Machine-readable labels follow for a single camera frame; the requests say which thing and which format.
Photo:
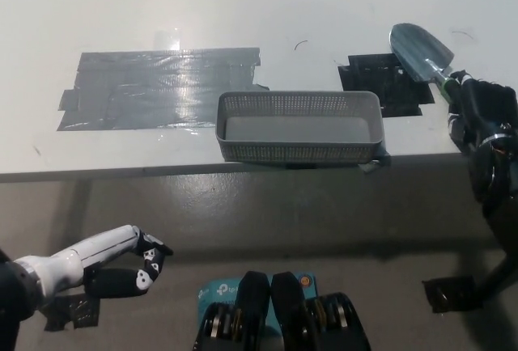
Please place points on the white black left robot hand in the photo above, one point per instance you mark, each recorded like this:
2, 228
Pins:
60, 262

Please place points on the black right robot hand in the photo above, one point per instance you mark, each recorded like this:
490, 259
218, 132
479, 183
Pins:
485, 108

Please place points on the black tape patch on desk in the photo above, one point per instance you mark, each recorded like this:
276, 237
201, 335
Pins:
376, 88

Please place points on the black floor tape patch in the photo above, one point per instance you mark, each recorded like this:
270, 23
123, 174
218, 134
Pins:
451, 294
77, 312

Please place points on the black table leg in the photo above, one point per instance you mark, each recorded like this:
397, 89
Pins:
4, 255
499, 276

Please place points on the small grey tape piece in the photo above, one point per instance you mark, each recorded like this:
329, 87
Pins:
374, 163

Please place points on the teal tp-link box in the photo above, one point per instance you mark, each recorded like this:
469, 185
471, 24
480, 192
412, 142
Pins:
220, 290

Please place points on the grey perforated plastic basket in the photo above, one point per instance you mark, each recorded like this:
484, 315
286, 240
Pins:
299, 149

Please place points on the large grey duct tape patch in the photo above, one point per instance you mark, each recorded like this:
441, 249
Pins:
141, 96

